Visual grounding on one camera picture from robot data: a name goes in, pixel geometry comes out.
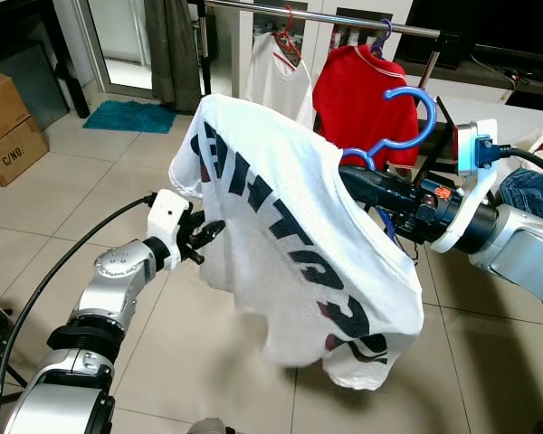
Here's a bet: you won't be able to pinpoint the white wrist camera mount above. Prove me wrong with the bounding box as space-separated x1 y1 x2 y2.
148 189 193 270
430 119 500 254

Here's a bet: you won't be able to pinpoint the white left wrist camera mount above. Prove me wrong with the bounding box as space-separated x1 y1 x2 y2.
148 189 193 270

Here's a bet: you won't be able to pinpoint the grey curtain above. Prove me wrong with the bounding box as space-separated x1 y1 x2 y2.
145 0 205 114

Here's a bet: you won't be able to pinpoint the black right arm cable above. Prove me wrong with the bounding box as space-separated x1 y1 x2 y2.
493 145 543 182

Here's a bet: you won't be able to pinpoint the plain white shirt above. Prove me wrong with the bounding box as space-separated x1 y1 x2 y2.
244 32 314 127

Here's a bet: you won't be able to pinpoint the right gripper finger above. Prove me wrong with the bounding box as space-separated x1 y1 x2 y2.
380 201 415 238
338 165 406 204

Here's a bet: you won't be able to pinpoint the purple plastic hanger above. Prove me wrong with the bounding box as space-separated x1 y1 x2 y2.
368 18 393 60

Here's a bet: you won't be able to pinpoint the white table black legs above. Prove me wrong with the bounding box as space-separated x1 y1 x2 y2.
432 95 543 182

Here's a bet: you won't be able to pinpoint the blue jeans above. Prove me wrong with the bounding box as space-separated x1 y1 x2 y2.
498 167 543 225

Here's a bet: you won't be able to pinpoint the red shirt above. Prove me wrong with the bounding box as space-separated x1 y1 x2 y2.
312 43 420 173

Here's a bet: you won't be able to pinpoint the red plastic hanger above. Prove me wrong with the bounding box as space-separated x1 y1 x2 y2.
271 3 304 69

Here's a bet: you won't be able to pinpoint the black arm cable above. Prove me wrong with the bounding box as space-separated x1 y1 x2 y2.
0 193 157 434
493 145 543 182

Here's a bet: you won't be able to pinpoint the printed brown cardboard box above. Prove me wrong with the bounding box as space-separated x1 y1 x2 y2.
0 116 51 188

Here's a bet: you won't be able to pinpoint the grey robot foot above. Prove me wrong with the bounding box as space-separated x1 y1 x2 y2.
188 418 238 434

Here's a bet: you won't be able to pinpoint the teal floor mat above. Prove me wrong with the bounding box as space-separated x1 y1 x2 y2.
83 99 177 135

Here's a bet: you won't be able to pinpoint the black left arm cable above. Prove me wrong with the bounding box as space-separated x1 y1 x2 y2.
0 193 157 434

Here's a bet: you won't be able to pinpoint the black television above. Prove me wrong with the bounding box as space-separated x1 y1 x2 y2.
403 0 543 91

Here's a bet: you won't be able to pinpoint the black desk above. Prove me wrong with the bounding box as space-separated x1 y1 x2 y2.
0 0 91 118

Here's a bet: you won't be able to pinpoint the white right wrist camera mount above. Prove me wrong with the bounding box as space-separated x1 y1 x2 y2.
430 119 500 254

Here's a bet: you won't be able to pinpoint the silver clothes rail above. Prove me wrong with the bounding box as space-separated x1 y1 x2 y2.
204 0 444 39

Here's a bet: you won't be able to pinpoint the black clothes rack stand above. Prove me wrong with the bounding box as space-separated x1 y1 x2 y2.
195 0 464 177

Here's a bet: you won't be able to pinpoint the white shirt dark lettering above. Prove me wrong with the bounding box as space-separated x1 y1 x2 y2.
169 93 426 392

